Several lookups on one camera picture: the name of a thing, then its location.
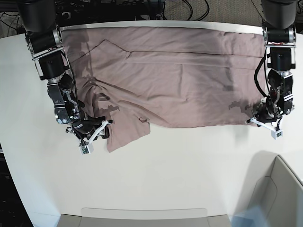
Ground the grey bin right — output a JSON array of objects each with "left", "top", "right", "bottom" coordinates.
[{"left": 248, "top": 156, "right": 303, "bottom": 227}]

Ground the mauve pink T-shirt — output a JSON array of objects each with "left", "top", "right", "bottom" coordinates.
[{"left": 62, "top": 27, "right": 265, "bottom": 152}]

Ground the blue blurred object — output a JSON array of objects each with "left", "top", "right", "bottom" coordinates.
[{"left": 230, "top": 205, "right": 268, "bottom": 227}]

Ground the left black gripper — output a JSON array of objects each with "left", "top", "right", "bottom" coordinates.
[{"left": 252, "top": 102, "right": 279, "bottom": 125}]

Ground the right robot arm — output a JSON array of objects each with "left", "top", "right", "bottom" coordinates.
[{"left": 17, "top": 0, "right": 112, "bottom": 144}]

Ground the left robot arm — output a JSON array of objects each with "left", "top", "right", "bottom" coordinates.
[{"left": 249, "top": 0, "right": 297, "bottom": 127}]

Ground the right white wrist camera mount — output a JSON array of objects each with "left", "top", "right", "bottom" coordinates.
[{"left": 66, "top": 120, "right": 113, "bottom": 155}]

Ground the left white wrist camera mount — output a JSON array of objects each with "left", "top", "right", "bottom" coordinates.
[{"left": 246, "top": 117, "right": 283, "bottom": 140}]

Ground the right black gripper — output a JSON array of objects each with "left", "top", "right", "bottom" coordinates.
[{"left": 71, "top": 116, "right": 106, "bottom": 140}]

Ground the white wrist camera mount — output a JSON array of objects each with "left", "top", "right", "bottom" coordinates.
[
  {"left": 246, "top": 117, "right": 283, "bottom": 140},
  {"left": 66, "top": 120, "right": 113, "bottom": 155}
]

